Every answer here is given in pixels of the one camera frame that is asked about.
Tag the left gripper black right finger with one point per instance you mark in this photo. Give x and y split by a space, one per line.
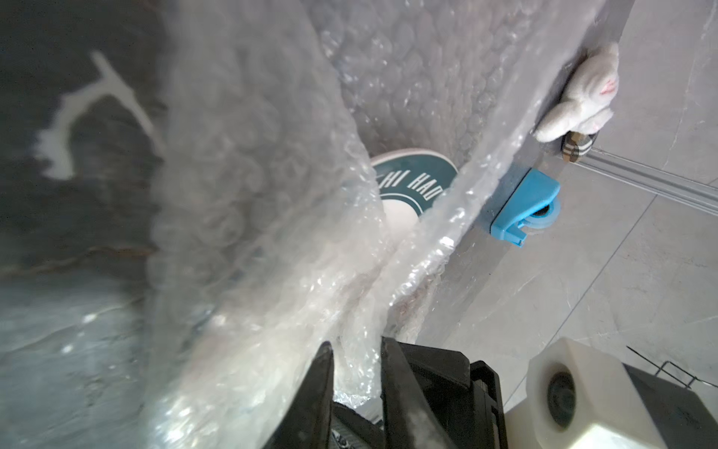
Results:
408 419

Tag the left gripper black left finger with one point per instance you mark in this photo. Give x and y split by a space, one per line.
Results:
307 423

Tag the plaid brown pouch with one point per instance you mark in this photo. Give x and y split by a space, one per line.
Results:
576 146

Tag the white plate teal rim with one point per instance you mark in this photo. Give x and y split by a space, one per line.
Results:
410 181

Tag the clear bubble wrap sheet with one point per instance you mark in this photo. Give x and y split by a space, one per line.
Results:
271 233

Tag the small white bunny plush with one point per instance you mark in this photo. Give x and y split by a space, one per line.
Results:
585 103

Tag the blue tape dispenser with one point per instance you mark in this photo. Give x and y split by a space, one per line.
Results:
534 205

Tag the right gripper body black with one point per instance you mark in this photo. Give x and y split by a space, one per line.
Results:
465 398

